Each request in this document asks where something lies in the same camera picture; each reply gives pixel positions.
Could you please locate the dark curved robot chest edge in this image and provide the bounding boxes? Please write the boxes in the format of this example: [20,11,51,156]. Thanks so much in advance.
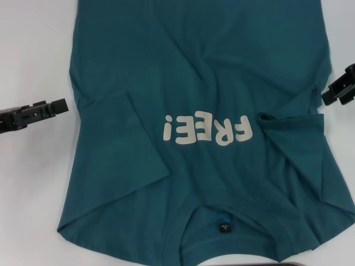
[253,262,310,266]

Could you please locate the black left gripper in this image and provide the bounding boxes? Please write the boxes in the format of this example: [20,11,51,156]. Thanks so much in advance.
[0,98,69,136]

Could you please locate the teal t-shirt with beige print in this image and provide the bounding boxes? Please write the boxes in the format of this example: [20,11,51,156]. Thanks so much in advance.
[57,0,355,266]

